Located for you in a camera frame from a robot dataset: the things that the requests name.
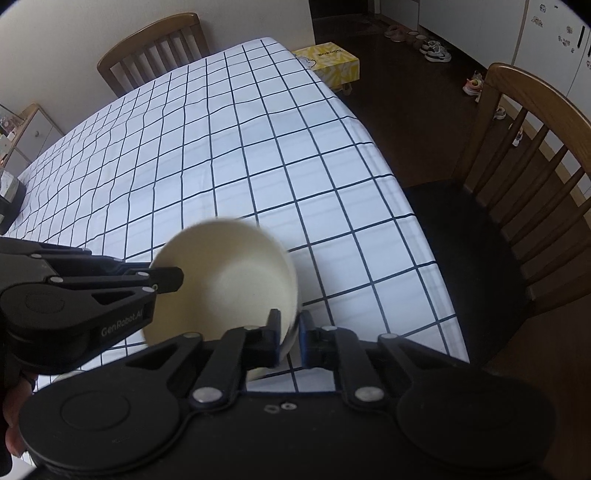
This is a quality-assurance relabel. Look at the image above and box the white cabinet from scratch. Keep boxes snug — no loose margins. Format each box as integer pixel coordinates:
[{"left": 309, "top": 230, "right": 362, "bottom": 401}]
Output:
[{"left": 417, "top": 0, "right": 528, "bottom": 56}]

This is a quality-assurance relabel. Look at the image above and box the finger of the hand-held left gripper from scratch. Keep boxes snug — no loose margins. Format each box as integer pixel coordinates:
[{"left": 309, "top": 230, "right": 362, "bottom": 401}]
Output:
[{"left": 45, "top": 257, "right": 185, "bottom": 320}]

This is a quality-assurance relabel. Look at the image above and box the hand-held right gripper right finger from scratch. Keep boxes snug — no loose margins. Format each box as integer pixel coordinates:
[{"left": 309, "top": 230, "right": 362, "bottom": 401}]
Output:
[{"left": 298, "top": 311, "right": 456, "bottom": 409}]

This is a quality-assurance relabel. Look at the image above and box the white fridge with stickers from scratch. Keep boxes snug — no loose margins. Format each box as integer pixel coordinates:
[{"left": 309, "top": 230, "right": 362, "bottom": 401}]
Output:
[{"left": 510, "top": 0, "right": 591, "bottom": 93}]

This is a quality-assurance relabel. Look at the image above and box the wooden chair with black cushion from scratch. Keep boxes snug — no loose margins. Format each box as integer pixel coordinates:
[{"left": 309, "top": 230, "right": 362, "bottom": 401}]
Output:
[{"left": 405, "top": 62, "right": 591, "bottom": 366}]

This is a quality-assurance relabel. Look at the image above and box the light wood cabinet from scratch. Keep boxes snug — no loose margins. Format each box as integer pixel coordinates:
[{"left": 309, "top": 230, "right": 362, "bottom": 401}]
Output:
[{"left": 0, "top": 103, "right": 66, "bottom": 174}]

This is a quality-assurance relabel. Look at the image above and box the colourful child shoe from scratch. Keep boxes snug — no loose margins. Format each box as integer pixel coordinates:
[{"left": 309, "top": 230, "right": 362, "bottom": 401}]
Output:
[{"left": 462, "top": 71, "right": 485, "bottom": 96}]

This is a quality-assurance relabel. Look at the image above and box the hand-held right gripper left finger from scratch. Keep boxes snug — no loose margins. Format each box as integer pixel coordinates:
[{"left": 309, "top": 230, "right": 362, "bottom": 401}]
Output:
[{"left": 124, "top": 309, "right": 282, "bottom": 409}]

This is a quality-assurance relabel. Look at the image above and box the cream bowl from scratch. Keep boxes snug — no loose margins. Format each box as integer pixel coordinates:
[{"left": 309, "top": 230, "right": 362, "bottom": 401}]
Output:
[{"left": 141, "top": 217, "right": 304, "bottom": 382}]

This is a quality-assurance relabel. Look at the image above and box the yellow tissue box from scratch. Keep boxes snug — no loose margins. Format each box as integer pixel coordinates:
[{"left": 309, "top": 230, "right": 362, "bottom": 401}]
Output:
[{"left": 292, "top": 43, "right": 362, "bottom": 89}]

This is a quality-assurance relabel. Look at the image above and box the person's left hand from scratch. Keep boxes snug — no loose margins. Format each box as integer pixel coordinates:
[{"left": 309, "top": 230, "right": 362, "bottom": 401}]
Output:
[{"left": 2, "top": 374, "right": 40, "bottom": 460}]

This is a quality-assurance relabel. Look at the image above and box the white checked tablecloth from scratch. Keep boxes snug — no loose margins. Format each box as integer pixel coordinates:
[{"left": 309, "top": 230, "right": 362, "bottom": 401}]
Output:
[{"left": 0, "top": 37, "right": 471, "bottom": 403}]

